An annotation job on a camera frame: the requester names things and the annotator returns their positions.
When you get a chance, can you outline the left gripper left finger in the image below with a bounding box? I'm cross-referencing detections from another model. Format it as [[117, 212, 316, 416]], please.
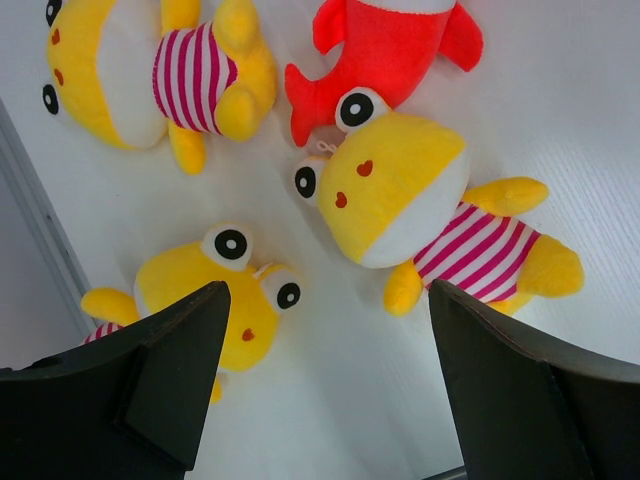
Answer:
[[1, 282, 231, 479]]

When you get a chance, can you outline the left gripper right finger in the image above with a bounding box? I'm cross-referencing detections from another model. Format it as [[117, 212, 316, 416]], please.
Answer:
[[428, 280, 639, 479]]

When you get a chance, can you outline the yellow frog plush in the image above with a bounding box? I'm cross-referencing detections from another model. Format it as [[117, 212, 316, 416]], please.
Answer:
[[294, 88, 585, 316], [41, 1, 277, 175], [79, 221, 304, 405]]

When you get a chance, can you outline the red shark plush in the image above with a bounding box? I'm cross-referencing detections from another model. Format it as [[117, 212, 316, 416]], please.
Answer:
[[284, 1, 484, 147]]

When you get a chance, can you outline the left aluminium frame post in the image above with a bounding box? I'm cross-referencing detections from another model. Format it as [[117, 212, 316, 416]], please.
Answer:
[[1, 107, 95, 338]]

